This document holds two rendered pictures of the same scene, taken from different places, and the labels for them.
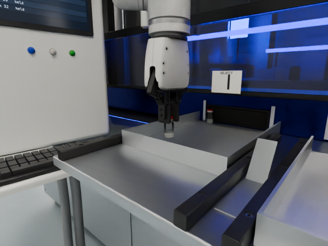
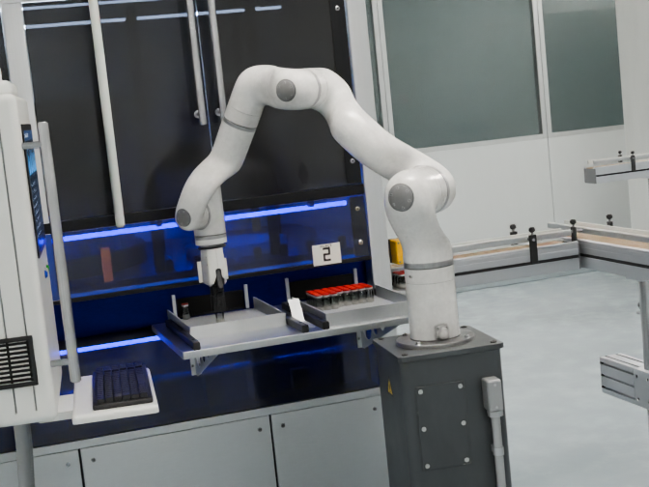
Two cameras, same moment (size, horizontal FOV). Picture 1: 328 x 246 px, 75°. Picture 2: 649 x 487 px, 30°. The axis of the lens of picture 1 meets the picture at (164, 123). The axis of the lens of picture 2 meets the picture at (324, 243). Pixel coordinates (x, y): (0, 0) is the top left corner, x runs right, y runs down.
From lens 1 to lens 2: 2.97 m
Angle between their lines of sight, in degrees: 57
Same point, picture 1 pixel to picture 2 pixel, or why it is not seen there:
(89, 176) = (236, 344)
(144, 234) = not seen: outside the picture
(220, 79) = not seen: hidden behind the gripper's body
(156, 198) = (281, 334)
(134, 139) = (207, 330)
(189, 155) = (260, 322)
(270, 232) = (331, 318)
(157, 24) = (215, 240)
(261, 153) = (294, 306)
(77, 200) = not seen: outside the picture
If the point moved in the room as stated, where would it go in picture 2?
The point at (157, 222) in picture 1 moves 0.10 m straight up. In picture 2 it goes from (295, 337) to (290, 299)
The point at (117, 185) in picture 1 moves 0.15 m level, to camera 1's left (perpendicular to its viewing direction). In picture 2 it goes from (257, 339) to (222, 353)
